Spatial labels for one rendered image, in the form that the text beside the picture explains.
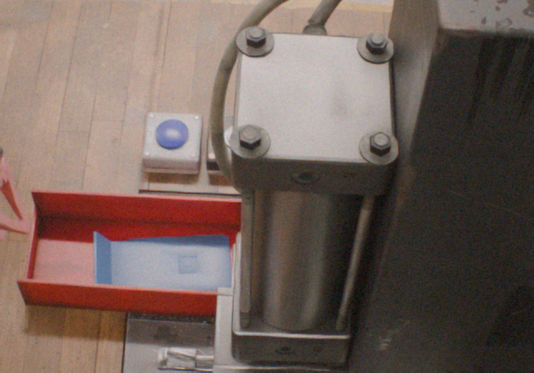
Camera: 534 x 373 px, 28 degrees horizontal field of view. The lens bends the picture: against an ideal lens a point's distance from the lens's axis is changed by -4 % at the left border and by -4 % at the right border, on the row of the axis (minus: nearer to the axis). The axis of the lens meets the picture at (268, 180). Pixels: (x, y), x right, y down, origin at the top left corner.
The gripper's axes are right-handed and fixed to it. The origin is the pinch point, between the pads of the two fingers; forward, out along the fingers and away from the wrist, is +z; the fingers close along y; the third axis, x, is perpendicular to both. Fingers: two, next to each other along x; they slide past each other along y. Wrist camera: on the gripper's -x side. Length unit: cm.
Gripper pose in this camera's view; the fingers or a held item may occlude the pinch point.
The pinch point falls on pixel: (11, 227)
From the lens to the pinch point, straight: 105.5
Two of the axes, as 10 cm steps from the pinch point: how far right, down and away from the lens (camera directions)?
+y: 8.8, -2.1, -4.3
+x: 0.6, -8.5, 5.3
